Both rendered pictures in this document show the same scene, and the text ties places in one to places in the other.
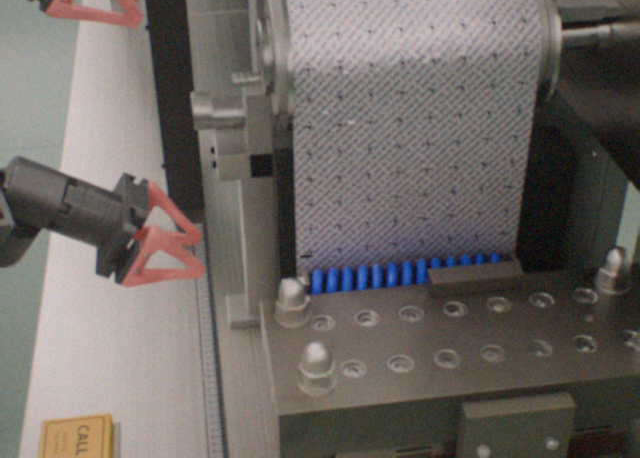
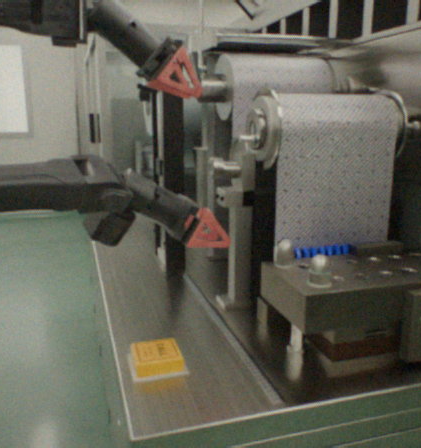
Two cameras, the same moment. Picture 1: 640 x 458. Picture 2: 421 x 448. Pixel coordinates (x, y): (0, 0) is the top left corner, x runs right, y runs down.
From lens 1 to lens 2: 0.45 m
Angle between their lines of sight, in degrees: 22
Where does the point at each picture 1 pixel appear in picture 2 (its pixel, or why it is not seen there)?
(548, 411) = not seen: outside the picture
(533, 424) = not seen: outside the picture
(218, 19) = not seen: hidden behind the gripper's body
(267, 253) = (246, 258)
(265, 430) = (269, 346)
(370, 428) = (356, 308)
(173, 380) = (201, 330)
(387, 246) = (323, 237)
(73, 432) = (154, 346)
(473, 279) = (378, 245)
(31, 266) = (35, 381)
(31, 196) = (139, 186)
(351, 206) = (305, 209)
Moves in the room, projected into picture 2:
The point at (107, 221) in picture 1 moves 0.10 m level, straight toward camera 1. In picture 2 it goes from (179, 206) to (202, 219)
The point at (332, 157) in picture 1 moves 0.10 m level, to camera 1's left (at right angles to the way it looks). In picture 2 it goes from (297, 177) to (241, 178)
